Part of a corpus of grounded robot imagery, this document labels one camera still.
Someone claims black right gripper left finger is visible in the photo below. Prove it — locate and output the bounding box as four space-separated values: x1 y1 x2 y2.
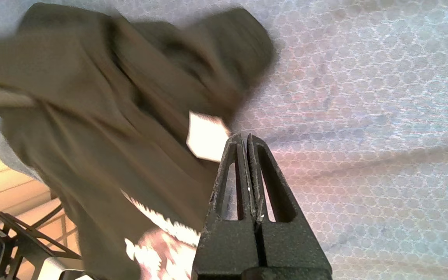
192 133 265 280

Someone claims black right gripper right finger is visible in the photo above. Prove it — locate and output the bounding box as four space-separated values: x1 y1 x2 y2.
247 133 333 280

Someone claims black printed t-shirt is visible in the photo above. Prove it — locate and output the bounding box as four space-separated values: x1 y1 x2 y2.
0 3 279 280

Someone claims white robot base panel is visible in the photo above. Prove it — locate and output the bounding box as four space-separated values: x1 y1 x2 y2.
31 257 94 280

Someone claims bed with blue sheet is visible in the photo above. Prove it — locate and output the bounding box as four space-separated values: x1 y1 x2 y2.
0 0 448 280

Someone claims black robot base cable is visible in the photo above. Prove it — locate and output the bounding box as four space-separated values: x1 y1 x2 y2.
33 203 64 230

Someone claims black perforated robot bracket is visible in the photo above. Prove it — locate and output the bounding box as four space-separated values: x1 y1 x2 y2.
0 212 84 280

